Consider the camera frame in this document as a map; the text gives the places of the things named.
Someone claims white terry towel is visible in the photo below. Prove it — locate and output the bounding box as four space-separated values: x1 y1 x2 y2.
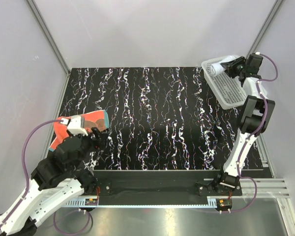
208 55 238 76

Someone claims orange patterned towel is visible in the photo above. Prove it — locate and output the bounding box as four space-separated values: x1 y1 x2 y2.
49 110 110 151

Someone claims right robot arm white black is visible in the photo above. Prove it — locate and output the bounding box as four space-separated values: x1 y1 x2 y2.
208 52 275 196

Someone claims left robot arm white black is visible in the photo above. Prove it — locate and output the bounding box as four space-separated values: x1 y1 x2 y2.
0 127 108 236

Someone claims white plastic mesh basket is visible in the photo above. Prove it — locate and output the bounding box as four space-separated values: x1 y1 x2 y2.
201 56 268 110

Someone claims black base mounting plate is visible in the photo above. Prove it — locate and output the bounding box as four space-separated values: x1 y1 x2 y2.
85 170 241 197

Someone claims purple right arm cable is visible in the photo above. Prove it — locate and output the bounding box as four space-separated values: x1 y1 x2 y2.
217 52 279 214

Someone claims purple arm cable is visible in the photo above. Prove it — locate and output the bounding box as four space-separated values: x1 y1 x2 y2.
217 52 279 214
0 118 93 236

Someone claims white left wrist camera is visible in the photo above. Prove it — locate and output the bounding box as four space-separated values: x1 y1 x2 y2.
60 116 91 136

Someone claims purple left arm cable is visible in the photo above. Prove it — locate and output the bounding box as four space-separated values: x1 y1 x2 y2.
0 118 93 236

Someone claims aluminium frame rail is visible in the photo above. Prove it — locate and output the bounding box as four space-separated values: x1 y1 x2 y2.
22 178 291 209

